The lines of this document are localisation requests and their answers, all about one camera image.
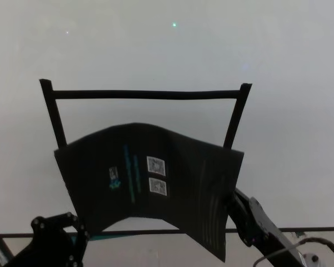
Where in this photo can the black printed tote bag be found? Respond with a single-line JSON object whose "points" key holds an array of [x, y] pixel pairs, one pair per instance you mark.
{"points": [[183, 180]]}

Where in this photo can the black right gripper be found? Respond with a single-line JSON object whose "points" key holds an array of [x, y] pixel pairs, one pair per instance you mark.
{"points": [[266, 236]]}

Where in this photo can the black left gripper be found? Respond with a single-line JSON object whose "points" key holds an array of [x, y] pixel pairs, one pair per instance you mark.
{"points": [[50, 239]]}

